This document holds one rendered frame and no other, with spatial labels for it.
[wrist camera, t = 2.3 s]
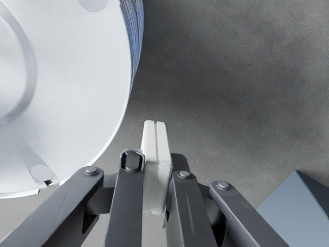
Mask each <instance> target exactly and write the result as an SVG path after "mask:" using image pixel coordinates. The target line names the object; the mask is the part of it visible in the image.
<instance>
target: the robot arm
mask: <svg viewBox="0 0 329 247"><path fill-rule="evenodd" d="M165 208H166V211H165ZM148 212H152V214H158V215H162V214H163V213H165V216H164V223H163V229H164V228H165V231H166V244H167V247H290V246H289V245H288V244H287V243H286V242H285V241H284V240H283V239H282V238H281V236H280V235H279V234H278V233H277V232H276V231H275V230H274V229H273V228H272V227H271V226H270V225H269V224H268V222H267V221H266V220H265V219H264V218H263V217H262V216H261V215H260V214H259V213H258V212H257V211H256V210H255V209H254V207H253V206H252V205H251V204H250V203H249V202H248V201H247V200H246V199H245V198H244V197H243V196H242V195H241V193H240V192H239V191H238V190H237V189H236V188H235V187H234V186H233V185H231V184H230V183H228V182H226V181H222V180H221V181H219V180H216V181H213V182H211V185H210V187H209V186H206V185H203V184H200V183H198V181H197V178H196V176H195V175H194V174H192V173H191V172H190V169H189V165H188V161H187V158H186V157H185V156H184V155H182V154H178V153H171V152H170V147H169V141H168V135H167V129H166V124H165V123H164V122H157V123H155V122H154V121H150V120H147V121H145V123H144V130H143V137H142V144H141V149H135V148H126V149H125V150H123V152H122V153H121V154H120V161H119V169H118V171H117V172H116V173H112V174H104V170H103V169H101V168H99V167H95V166H85V167H81V168H80V169H78V170H77V171H76V172H75V173H74V174H73V175H72V176H71V177H70V178H69V179H67V180H66V181H65V182H64V183H63V184H62V185H61V186H60V187H59V188H58V189H57V190H55V191H54V192H53V193H52V194H51V195H50V196H49V197H48V198H47V199H46V200H45V201H43V202H42V203H41V204H40V205H39V206H38V207H37V208H36V209H35V210H34V211H33V212H31V213H30V214H29V215H28V216H27V217H26V218H25V219H24V220H23V221H22V222H21V223H19V224H18V225H17V226H16V227H15V228H14V229H13V230H12V231H11V232H10V233H9V234H7V235H6V236H5V237H4V238H3V239H2V240H1V241H0V247H81V245H82V244H83V242H84V241H85V240H86V238H87V236H88V235H89V233H90V232H91V230H92V229H93V227H94V226H95V224H96V223H97V222H98V220H99V217H100V214H109V219H108V224H107V229H106V234H105V239H104V244H103V247H141V239H142V213H148Z"/></svg>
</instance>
